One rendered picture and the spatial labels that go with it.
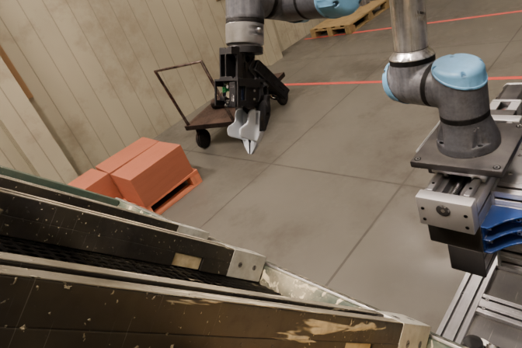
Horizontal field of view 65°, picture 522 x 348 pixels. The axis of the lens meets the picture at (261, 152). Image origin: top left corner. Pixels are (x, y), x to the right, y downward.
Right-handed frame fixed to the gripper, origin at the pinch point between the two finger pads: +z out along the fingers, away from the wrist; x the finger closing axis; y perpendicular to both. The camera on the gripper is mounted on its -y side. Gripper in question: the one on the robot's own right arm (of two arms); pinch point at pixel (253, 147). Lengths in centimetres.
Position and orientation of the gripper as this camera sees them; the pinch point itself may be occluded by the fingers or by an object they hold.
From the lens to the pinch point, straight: 85.0
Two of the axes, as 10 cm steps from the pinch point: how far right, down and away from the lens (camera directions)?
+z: 0.0, 9.9, 1.4
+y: -7.2, 1.0, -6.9
